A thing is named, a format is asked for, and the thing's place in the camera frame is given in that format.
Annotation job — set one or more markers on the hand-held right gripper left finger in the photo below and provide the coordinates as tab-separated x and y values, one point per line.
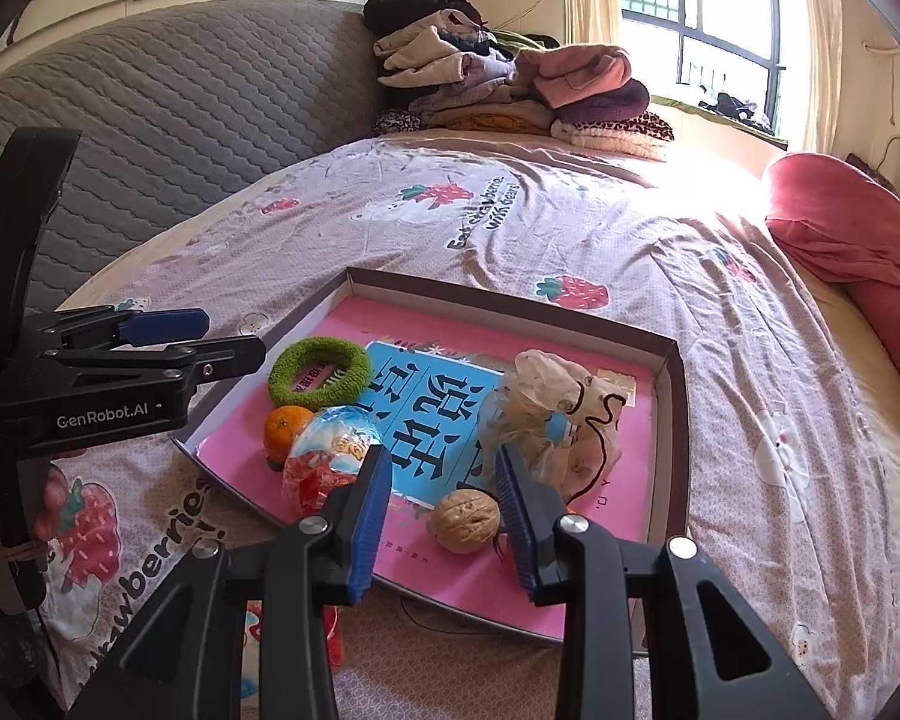
367	529

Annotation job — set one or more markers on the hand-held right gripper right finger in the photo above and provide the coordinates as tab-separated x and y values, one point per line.
514	529

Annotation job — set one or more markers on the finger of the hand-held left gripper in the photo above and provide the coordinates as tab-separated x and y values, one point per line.
157	326
217	361

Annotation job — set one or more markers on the brown walnut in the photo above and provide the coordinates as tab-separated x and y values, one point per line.
465	521

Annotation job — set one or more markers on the red toy egg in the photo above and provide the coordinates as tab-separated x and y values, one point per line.
322	465

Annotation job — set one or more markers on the cream scrunchie with black trim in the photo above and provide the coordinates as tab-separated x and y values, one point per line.
540	397

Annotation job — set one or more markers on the grey shallow cardboard box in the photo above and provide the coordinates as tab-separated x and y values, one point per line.
667	450

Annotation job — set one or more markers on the person's left hand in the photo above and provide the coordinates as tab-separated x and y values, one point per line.
49	506

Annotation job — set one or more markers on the pink book with blue label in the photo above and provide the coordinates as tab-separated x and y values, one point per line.
450	581

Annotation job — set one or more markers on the orange tangerine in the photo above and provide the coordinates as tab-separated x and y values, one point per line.
285	431

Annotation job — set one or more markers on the grey quilted headboard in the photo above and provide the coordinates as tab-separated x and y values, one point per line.
195	112

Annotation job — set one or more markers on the strawberry print bedsheet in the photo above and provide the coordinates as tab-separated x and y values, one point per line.
570	225

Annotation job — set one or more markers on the pile of folded clothes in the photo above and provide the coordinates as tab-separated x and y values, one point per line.
495	90

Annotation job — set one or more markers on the pink quilted blanket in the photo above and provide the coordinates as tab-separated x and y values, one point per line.
892	330

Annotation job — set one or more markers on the pink pillow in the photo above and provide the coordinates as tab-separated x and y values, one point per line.
832	217

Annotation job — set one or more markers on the dark cloth bundle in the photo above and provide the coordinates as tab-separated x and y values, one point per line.
735	109

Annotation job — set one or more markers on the black bag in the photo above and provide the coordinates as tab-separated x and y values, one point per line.
870	169

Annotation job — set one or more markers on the barred window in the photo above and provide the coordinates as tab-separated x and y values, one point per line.
720	15

